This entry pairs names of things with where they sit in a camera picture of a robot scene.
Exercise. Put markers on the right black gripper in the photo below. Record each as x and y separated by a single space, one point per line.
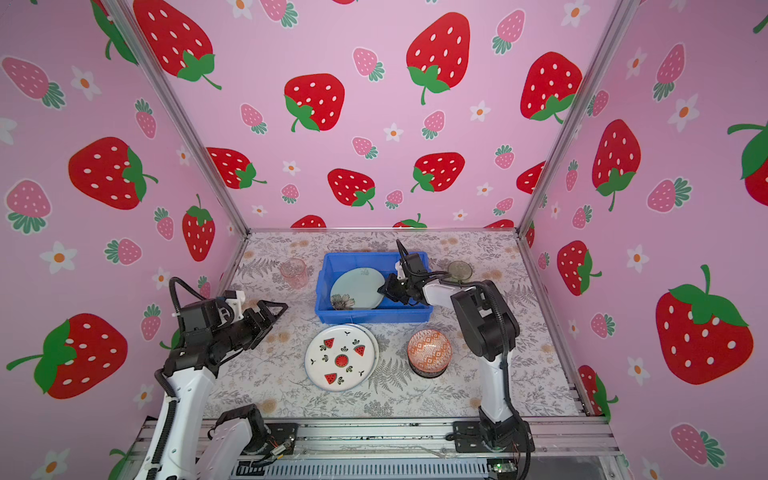
387 289

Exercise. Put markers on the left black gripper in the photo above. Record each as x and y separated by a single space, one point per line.
257 326

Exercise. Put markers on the light green flower plate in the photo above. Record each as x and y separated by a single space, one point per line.
357 290

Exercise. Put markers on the white watermelon plate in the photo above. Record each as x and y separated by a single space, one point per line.
341 357

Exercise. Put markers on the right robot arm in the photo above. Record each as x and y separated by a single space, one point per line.
490 331

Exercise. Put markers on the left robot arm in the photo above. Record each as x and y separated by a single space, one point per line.
212 332

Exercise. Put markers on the pink glass cup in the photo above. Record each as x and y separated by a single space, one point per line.
294 272

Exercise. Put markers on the green glass cup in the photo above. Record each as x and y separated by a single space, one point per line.
460 271

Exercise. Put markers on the orange patterned upturned bowl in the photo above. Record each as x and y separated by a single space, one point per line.
429 353

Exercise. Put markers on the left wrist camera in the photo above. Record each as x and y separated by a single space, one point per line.
213 313

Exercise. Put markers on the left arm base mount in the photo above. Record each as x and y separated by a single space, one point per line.
273 435

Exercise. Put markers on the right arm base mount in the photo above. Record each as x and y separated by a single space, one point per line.
477 436

